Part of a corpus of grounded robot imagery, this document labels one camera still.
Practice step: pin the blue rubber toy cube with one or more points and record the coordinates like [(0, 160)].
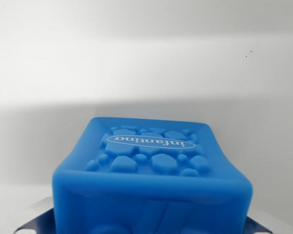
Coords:
[(151, 175)]

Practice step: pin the gripper left finger with silver black pad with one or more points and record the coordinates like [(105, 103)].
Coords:
[(34, 217)]

